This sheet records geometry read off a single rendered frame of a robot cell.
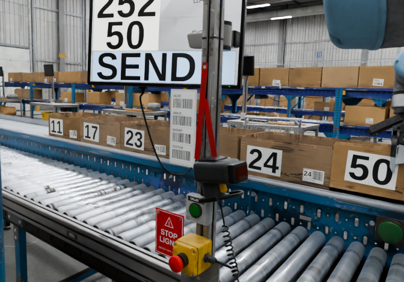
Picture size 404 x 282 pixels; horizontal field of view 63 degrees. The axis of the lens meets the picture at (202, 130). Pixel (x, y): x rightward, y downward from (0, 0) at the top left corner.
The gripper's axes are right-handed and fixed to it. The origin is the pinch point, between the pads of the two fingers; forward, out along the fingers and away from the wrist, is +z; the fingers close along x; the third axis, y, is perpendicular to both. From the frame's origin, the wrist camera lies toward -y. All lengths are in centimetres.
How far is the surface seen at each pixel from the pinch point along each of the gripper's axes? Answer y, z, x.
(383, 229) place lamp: 0.1, 19.9, -2.6
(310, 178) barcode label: -26.6, 8.0, 2.4
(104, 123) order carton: -152, -3, 0
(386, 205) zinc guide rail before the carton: 0.0, 12.2, -1.7
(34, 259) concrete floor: -215, 101, 11
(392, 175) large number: 0.5, 2.3, 0.1
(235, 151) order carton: -60, 2, 1
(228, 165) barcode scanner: -24, 8, -65
